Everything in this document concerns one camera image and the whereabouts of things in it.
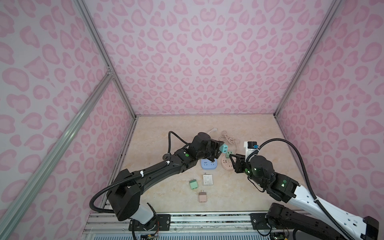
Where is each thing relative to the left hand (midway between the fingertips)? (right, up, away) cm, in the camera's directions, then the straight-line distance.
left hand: (231, 145), depth 72 cm
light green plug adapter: (-18, -23, +12) cm, 32 cm away
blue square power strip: (-10, -14, +19) cm, 25 cm away
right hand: (0, -4, -1) cm, 4 cm away
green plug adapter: (-2, -4, 0) cm, 4 cm away
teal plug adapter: (-3, -2, +1) cm, 4 cm away
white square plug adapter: (-10, -21, +13) cm, 26 cm away
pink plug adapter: (-13, -29, +9) cm, 33 cm away
